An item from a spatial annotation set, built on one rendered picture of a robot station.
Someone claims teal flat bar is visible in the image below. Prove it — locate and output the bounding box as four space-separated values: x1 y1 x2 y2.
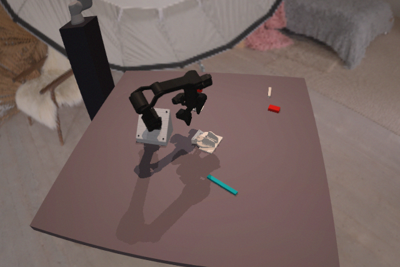
207 174 238 195

